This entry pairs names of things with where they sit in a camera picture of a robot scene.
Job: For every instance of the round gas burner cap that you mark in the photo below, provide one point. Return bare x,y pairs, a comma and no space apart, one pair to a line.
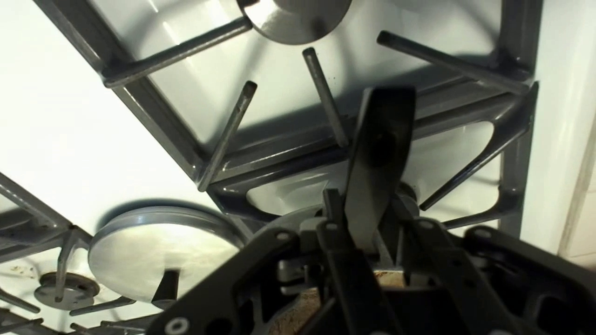
299,19
66,289

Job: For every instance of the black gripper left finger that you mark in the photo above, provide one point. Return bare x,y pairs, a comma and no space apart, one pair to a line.
249,273

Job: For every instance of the round metal pot lid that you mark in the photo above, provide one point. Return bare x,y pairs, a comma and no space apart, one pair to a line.
137,254

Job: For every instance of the white gas stove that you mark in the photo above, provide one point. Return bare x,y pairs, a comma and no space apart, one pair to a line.
63,124

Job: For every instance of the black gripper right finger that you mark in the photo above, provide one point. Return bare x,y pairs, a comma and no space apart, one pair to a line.
510,280

